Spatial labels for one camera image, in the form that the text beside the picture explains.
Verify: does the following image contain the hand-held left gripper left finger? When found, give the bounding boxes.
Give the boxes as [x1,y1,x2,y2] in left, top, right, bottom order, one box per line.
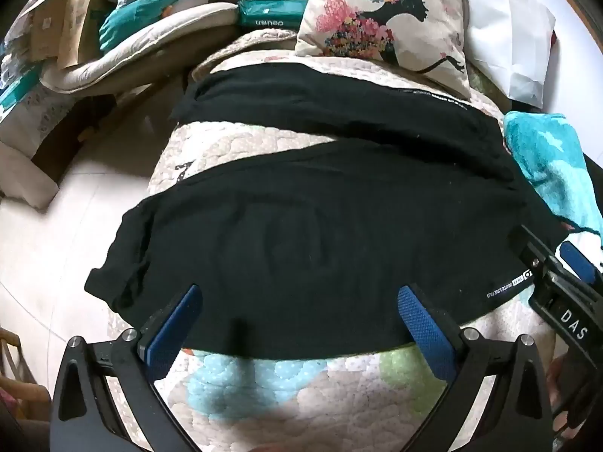
[49,284,208,452]

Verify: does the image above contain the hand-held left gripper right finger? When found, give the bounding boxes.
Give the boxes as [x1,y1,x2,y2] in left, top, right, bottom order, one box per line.
[397,284,552,452]

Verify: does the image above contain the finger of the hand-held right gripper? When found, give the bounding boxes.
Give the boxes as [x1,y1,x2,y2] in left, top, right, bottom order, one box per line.
[518,223,559,286]
[558,240,603,295]

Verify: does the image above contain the black pants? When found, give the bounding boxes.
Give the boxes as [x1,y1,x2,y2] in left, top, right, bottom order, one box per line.
[84,63,566,359]

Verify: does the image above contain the person's right hand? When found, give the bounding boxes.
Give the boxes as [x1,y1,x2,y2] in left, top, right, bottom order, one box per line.
[548,355,569,415]

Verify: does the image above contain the teal plush blanket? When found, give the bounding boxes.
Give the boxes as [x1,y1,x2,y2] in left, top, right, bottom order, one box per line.
[502,112,603,264]

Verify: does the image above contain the quilted patchwork bedspread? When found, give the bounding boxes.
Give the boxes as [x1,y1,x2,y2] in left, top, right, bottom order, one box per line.
[106,28,566,452]

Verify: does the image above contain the wooden chair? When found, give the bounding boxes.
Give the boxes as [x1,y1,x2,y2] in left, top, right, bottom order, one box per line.
[0,327,50,406]

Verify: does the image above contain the white box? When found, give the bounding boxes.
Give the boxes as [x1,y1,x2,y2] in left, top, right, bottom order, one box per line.
[0,141,60,210]

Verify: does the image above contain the patterned beige mattress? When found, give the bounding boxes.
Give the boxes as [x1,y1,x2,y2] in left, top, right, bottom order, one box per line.
[0,87,118,151]

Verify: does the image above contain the floral printed pillow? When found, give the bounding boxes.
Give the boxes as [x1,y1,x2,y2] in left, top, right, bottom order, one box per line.
[294,0,472,99]

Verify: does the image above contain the beige padded cushion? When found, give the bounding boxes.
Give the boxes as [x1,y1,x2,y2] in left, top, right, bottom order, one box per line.
[42,2,239,92]

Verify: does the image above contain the teal cloth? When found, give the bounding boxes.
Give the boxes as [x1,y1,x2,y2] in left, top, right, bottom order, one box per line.
[99,0,208,52]

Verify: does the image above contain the cardboard boxes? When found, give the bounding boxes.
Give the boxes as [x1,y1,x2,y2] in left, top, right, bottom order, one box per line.
[28,0,118,67]

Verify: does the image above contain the green packet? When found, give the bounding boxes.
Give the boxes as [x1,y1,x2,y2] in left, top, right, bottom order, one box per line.
[236,0,312,31]

